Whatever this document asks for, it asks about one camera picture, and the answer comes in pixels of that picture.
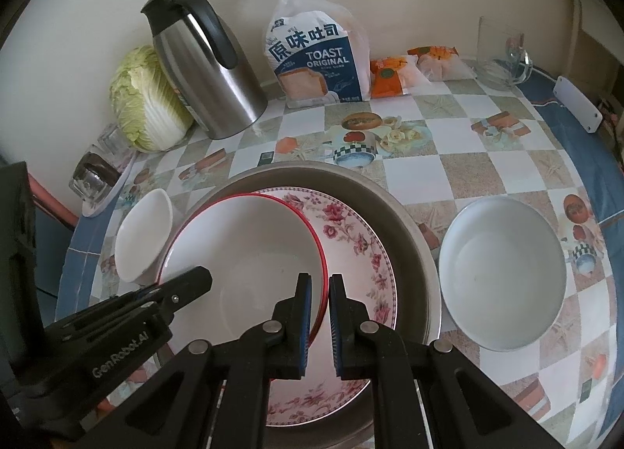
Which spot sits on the small white dish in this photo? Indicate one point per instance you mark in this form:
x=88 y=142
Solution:
x=141 y=239

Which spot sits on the white rectangular device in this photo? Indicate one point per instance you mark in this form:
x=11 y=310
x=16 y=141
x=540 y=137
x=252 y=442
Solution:
x=577 y=103

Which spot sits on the bag of sliced toast bread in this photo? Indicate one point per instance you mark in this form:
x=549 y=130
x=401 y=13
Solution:
x=317 y=64

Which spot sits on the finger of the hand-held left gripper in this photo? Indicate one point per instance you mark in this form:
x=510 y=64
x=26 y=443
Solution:
x=180 y=288

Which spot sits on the napa cabbage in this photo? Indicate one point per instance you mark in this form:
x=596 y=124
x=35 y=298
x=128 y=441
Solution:
x=141 y=98

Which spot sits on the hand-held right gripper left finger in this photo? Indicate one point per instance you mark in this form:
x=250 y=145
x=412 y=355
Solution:
x=304 y=312

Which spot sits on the checkered printed tablecloth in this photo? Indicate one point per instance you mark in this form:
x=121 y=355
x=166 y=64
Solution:
x=438 y=171

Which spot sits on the clear glass mug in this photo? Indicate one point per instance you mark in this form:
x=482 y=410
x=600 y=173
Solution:
x=502 y=59

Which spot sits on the clear drinking glass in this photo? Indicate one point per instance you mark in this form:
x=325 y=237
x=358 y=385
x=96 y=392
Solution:
x=114 y=142
x=92 y=181

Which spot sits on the stainless steel basin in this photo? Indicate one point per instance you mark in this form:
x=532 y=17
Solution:
x=409 y=254

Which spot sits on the pink floral plate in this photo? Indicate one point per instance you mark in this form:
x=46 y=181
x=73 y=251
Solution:
x=356 y=244

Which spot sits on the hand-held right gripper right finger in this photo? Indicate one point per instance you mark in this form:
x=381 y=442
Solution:
x=336 y=322

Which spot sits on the strawberry print bowl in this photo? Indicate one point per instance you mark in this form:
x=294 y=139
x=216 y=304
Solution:
x=243 y=244

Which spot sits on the stainless steel thermos jug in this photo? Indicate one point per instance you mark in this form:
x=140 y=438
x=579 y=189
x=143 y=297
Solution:
x=214 y=88

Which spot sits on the orange snack packet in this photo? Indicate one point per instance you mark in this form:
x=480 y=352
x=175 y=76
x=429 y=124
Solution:
x=390 y=78
x=446 y=64

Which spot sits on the large plain white bowl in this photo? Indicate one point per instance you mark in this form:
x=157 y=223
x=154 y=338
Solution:
x=502 y=273

